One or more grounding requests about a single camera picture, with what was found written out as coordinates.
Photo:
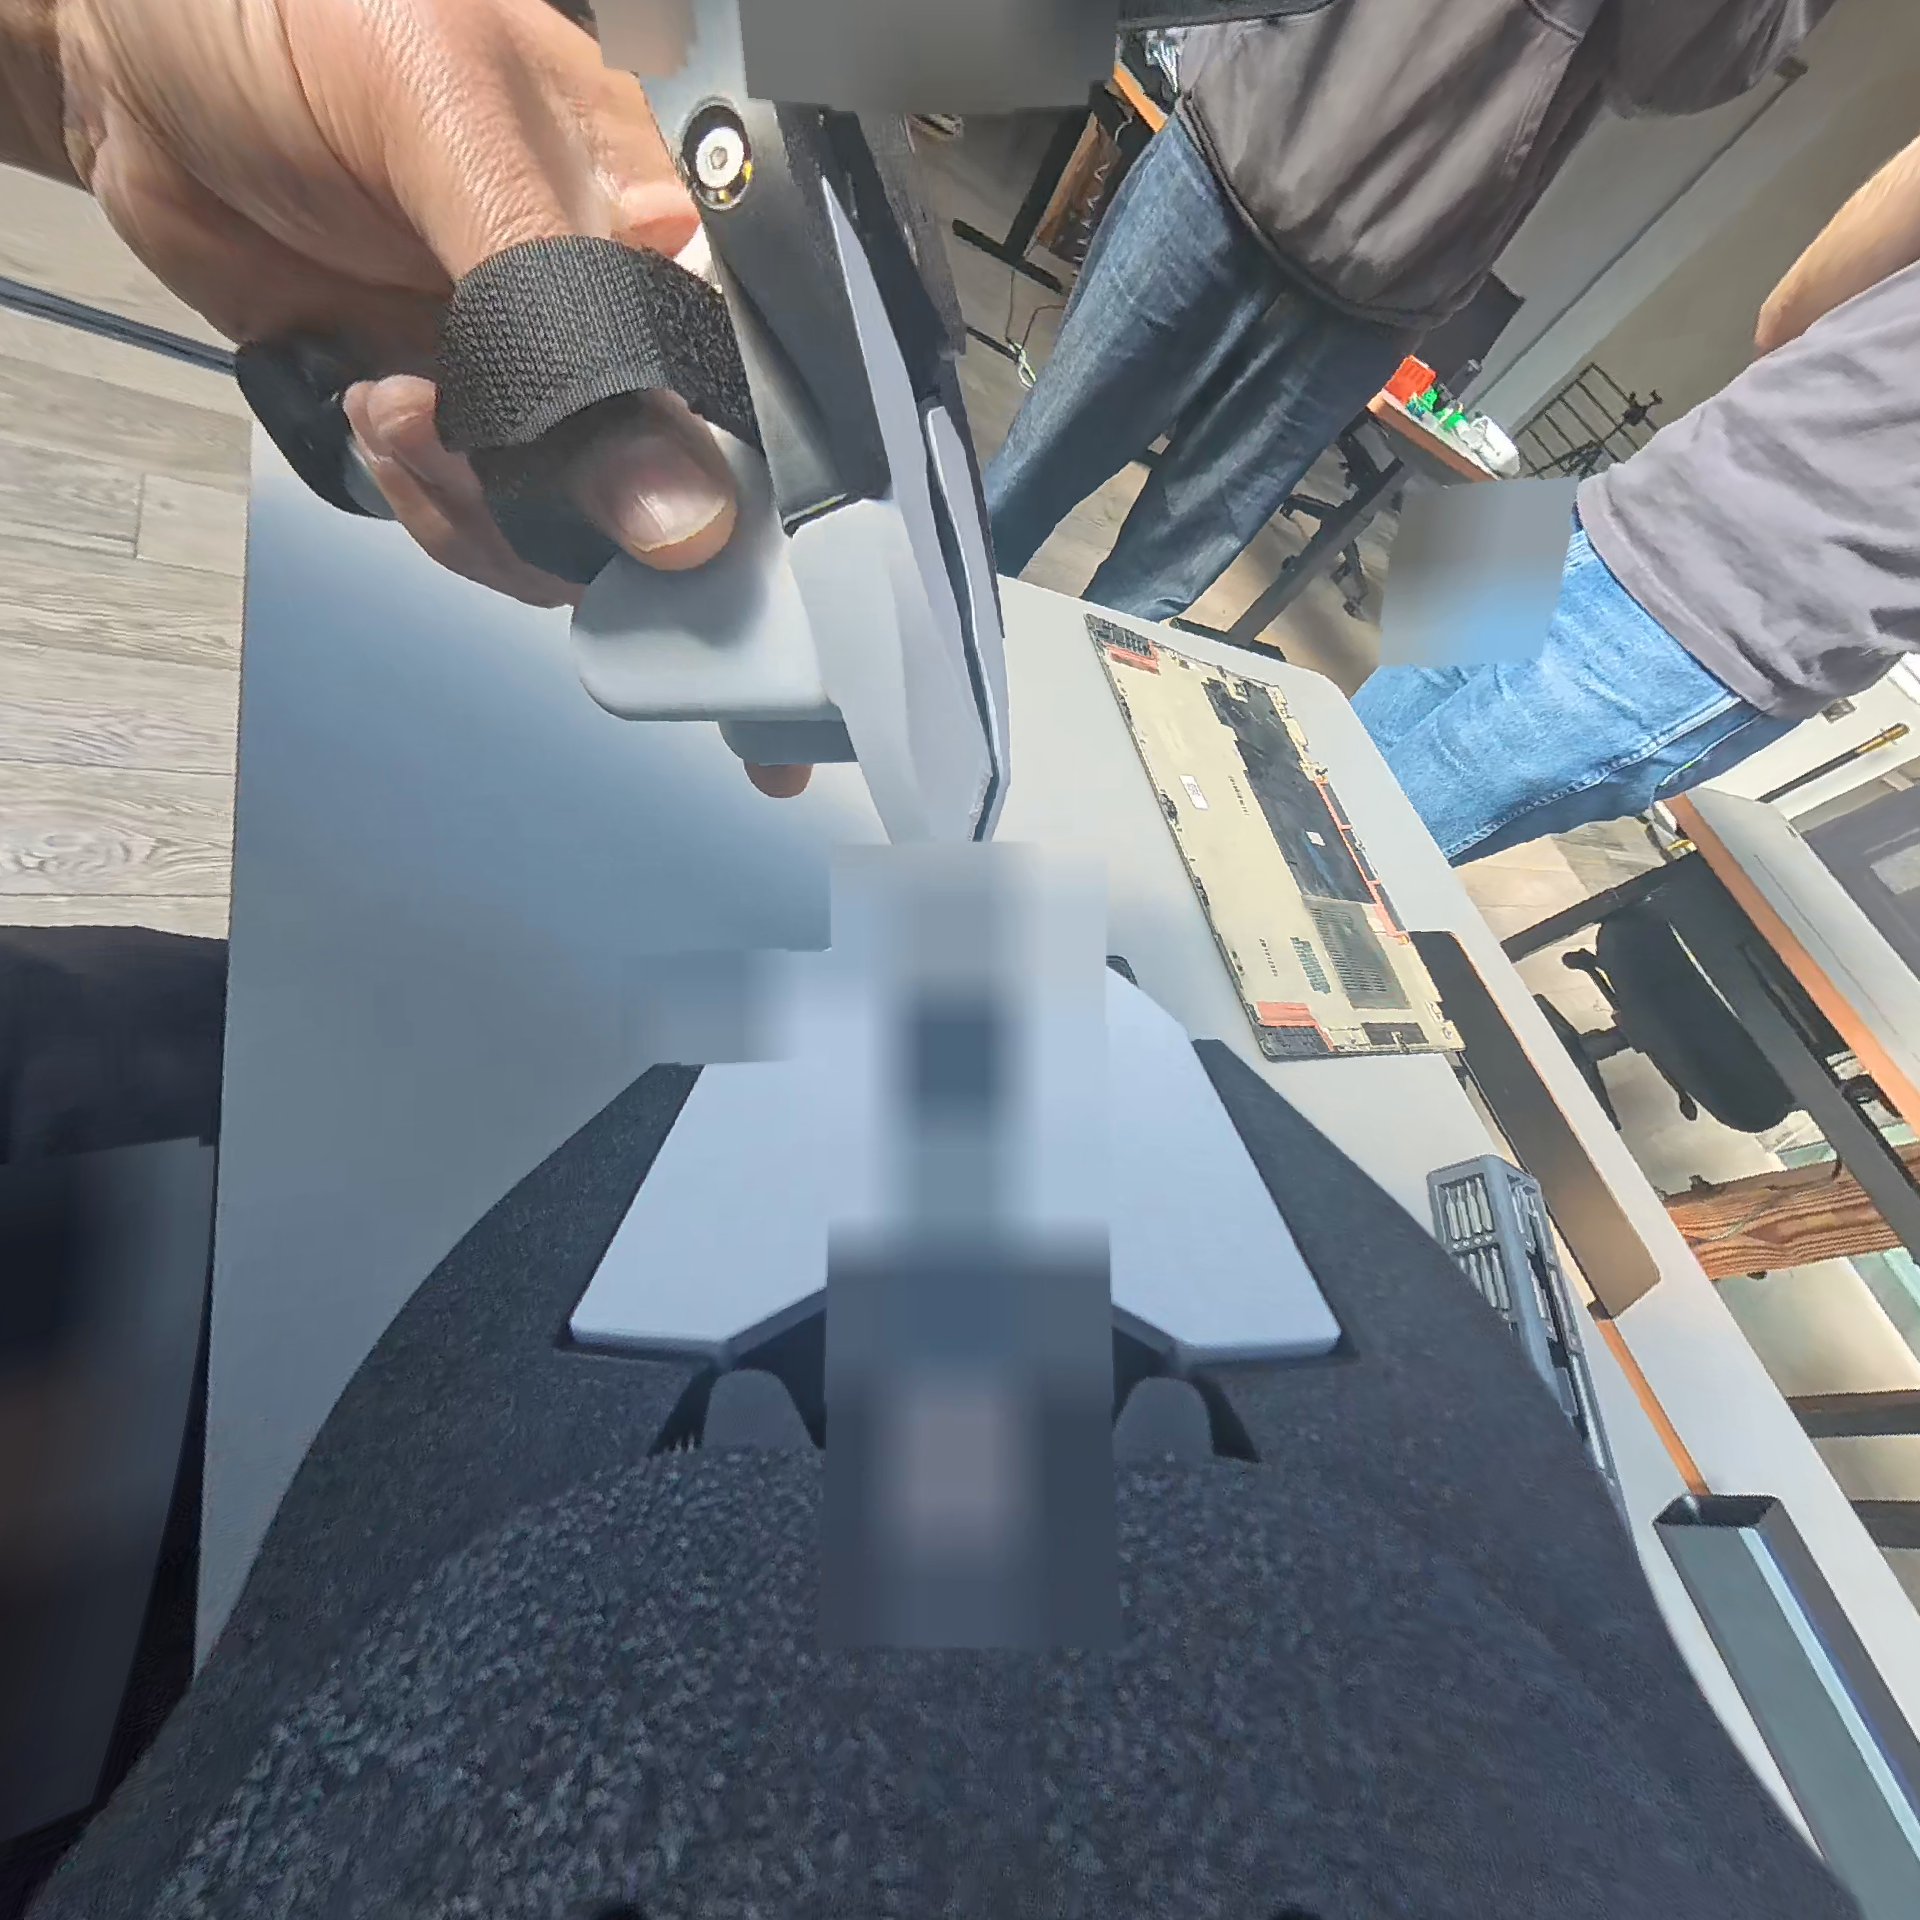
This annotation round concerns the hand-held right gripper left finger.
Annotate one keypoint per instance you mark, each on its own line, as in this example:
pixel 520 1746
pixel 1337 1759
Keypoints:
pixel 705 1214

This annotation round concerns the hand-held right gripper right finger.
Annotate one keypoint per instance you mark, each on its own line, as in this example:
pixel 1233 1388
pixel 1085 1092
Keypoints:
pixel 1215 1200

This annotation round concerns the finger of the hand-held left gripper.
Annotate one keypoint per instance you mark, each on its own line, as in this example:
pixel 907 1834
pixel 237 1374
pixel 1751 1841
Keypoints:
pixel 969 599
pixel 885 631

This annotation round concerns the grey desk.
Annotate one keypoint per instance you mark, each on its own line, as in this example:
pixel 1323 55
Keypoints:
pixel 452 838

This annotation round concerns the person's left hand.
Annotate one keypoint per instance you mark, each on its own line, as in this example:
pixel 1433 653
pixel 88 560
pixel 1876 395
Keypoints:
pixel 373 136

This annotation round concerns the grey screwdriver bit case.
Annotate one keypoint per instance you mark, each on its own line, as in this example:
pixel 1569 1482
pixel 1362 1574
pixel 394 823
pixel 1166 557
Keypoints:
pixel 1510 1246

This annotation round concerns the flat black panel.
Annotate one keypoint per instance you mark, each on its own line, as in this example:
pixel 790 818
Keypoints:
pixel 1529 1112

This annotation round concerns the opened laptop base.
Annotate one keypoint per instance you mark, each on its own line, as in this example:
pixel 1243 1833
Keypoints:
pixel 1275 838

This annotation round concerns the black office chair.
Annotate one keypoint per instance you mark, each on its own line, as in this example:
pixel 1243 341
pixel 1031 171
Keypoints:
pixel 1696 1018

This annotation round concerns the table with coloured parts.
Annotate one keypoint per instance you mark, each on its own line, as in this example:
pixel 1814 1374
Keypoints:
pixel 1447 421

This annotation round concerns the person's dark trouser leg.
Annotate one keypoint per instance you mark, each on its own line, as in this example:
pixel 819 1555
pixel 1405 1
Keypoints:
pixel 91 1349

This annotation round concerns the orange-edged grey table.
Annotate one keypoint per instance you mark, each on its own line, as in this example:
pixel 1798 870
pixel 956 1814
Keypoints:
pixel 1798 899

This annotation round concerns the grey metal rectangular bar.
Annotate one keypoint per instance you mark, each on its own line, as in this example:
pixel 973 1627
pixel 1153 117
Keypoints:
pixel 1798 1665

